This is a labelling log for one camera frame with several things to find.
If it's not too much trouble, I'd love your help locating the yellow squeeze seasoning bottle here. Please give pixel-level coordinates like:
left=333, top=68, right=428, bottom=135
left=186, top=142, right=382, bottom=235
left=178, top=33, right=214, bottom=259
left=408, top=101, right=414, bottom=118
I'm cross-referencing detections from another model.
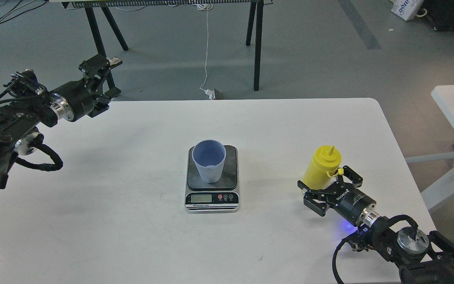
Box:
left=301, top=145, right=342, bottom=189

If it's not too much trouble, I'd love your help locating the white cardboard box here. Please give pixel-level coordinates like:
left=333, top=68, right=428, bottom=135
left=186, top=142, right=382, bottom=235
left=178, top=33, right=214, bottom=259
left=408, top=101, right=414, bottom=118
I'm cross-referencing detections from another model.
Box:
left=391, top=0, right=424, bottom=21

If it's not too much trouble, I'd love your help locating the blue ribbed plastic cup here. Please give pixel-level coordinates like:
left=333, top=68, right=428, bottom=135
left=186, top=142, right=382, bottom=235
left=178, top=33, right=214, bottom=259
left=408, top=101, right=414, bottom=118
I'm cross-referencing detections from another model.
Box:
left=192, top=140, right=227, bottom=183

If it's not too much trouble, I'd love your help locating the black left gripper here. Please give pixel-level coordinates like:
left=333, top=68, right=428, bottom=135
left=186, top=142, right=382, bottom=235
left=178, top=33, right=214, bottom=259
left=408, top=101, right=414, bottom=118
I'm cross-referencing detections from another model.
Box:
left=50, top=54, right=123, bottom=122

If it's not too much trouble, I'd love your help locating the black trestle table background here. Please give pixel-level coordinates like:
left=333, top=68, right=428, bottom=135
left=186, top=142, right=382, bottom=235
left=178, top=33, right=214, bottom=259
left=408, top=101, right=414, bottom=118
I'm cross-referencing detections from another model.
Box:
left=58, top=0, right=266, bottom=101

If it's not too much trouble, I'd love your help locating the silver digital kitchen scale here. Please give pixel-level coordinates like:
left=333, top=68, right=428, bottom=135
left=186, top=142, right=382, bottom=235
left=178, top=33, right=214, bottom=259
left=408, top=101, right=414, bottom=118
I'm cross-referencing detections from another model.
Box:
left=184, top=145, right=240, bottom=213

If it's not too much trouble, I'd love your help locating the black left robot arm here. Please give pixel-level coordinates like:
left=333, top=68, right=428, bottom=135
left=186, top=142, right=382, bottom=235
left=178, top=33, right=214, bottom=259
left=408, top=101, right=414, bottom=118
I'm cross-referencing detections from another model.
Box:
left=0, top=54, right=122, bottom=189

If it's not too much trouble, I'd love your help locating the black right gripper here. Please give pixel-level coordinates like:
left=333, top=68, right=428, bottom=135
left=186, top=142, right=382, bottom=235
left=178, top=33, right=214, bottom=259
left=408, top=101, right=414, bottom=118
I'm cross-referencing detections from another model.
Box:
left=297, top=166, right=376, bottom=227

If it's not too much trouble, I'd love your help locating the white power plug adapter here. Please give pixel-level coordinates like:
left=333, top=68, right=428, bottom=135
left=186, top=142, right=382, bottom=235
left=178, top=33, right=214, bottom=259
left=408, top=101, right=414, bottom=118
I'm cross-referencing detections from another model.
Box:
left=204, top=89, right=216, bottom=100

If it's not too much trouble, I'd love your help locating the white hanging cable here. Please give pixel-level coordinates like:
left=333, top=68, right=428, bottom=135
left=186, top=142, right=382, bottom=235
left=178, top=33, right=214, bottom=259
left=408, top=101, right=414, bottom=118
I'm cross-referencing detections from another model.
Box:
left=197, top=3, right=213, bottom=92

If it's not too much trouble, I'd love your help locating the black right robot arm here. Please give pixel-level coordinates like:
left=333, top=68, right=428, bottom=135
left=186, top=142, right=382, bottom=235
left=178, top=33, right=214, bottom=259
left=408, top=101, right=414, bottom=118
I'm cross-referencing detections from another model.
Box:
left=297, top=166, right=454, bottom=284

